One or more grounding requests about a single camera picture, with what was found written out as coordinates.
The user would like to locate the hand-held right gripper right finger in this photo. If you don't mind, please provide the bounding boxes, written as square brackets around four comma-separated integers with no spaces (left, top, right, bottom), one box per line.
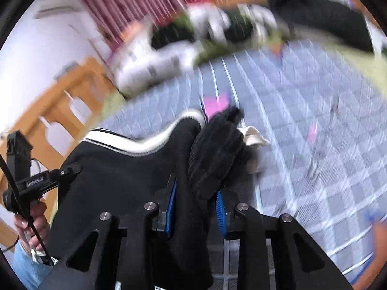
[216,190,354,290]

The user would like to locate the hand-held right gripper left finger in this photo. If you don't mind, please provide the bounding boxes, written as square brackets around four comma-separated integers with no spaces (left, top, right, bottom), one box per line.
[39,172,178,290]

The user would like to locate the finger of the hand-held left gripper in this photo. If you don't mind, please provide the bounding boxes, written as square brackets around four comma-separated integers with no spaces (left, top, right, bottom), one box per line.
[57,162,83,178]

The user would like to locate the black pants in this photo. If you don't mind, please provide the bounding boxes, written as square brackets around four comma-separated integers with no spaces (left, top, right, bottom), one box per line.
[45,106,272,290]

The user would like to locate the person's left hand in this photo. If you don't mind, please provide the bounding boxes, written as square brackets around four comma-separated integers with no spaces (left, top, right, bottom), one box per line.
[14,199,51,255]

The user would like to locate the person's blue jeans leg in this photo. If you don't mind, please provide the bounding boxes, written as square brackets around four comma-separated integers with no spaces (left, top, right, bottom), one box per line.
[12,242,56,290]

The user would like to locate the blue-grey checked star blanket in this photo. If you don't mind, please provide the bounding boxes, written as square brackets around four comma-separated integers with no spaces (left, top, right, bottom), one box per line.
[97,48,387,282]

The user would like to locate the white strawberry print quilt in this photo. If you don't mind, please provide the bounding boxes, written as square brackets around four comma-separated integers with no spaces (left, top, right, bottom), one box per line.
[112,3,291,97]

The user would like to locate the white air conditioner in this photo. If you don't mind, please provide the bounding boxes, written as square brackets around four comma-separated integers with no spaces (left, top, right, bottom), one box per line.
[35,4,82,19]

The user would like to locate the striped maroon floral curtain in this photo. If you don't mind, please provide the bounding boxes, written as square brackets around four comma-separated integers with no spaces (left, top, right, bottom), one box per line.
[74,0,251,49]

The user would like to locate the green bed sheet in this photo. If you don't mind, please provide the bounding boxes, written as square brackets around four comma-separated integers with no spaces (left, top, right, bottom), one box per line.
[100,35,387,118]

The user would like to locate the black quilted jacket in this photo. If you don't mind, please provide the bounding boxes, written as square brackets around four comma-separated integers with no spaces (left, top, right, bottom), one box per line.
[257,0,375,53]

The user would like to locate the black cable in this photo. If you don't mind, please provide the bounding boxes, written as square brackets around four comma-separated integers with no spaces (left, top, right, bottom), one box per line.
[0,154,53,265]

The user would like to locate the wooden bed frame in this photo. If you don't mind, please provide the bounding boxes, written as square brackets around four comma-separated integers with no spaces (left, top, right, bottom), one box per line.
[0,0,273,242]

